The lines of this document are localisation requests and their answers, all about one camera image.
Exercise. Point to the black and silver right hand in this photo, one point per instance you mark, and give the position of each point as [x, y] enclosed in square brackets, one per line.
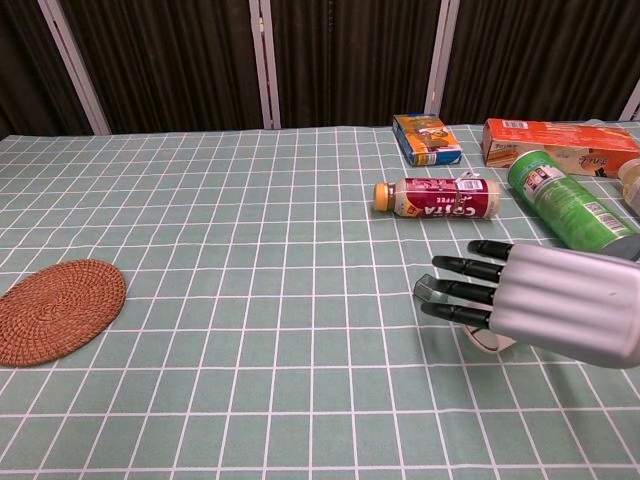
[565, 305]

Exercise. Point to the white paper cup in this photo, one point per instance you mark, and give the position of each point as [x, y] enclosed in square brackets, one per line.
[487, 341]

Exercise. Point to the green chips can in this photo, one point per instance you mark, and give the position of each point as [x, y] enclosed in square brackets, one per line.
[570, 205]

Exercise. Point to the yellow juice bottle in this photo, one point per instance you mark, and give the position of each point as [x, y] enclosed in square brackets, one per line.
[632, 187]

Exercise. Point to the small metal cube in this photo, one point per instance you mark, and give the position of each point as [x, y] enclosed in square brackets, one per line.
[425, 287]

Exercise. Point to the red label coffee bottle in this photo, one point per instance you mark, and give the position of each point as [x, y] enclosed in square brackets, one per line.
[440, 199]

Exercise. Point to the long orange carton box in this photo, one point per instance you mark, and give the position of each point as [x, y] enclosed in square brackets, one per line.
[560, 140]

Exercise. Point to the blue and orange snack box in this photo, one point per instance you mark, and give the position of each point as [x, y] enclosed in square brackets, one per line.
[425, 140]

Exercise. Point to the green grid tablecloth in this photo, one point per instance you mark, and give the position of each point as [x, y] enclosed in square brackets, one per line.
[250, 325]

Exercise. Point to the round woven rattan coaster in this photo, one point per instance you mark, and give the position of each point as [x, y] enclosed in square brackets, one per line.
[57, 312]

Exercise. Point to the white partition frame post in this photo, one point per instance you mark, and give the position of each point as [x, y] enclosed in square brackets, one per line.
[632, 102]
[442, 55]
[75, 70]
[265, 65]

